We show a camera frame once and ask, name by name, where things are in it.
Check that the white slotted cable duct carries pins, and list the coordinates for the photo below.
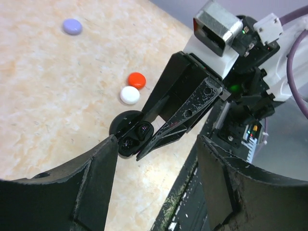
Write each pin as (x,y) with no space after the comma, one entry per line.
(253,147)

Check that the purple round charging case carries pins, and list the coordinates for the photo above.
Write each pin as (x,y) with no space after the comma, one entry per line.
(72,26)

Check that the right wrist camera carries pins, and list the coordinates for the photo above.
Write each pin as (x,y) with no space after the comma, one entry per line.
(214,30)

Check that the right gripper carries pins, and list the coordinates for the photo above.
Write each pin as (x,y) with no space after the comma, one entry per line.
(188,86)

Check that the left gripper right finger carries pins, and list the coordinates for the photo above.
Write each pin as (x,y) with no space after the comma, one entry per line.
(242,197)

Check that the orange charging case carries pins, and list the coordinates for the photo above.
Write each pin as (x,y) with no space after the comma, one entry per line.
(137,80)

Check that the white round charging case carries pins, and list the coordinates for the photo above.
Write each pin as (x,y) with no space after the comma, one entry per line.
(129,95)

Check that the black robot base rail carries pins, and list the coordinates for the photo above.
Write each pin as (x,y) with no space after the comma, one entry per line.
(184,208)

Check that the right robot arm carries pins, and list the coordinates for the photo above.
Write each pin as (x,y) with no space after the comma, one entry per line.
(287,71)

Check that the black round charging case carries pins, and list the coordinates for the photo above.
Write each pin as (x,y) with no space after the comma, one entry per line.
(131,124)

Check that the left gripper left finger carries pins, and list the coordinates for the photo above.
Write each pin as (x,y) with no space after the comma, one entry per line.
(71,197)

